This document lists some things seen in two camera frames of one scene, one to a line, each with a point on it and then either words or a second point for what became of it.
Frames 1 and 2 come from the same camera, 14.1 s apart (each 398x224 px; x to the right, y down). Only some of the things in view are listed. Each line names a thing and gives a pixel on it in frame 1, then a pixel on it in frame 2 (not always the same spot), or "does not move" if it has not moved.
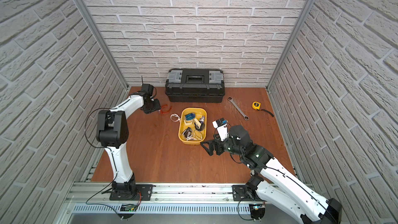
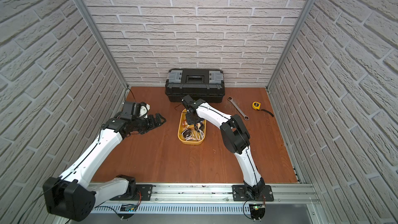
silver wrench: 245,117 does not move
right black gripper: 217,142 -> 189,121
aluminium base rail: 95,198 does not move
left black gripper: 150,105 -> 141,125
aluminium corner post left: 90,17 does not move
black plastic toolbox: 193,85 does not move
